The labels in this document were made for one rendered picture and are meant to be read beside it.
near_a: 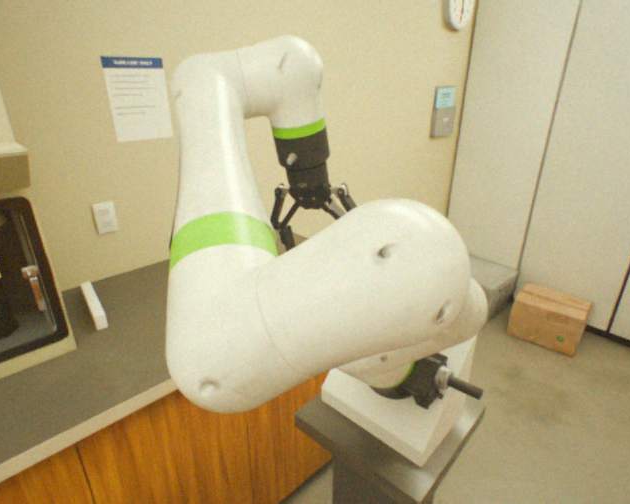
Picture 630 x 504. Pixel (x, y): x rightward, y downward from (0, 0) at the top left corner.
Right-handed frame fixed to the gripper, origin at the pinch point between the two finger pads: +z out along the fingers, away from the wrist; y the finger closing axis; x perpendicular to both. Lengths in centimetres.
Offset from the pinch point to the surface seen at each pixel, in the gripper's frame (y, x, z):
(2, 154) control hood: -60, -10, -27
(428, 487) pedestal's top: 23.5, -23.3, 35.6
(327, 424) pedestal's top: 0.9, -15.7, 35.2
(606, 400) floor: 102, 113, 169
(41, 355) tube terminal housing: -77, -20, 25
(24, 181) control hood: -66, -6, -19
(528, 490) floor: 57, 42, 150
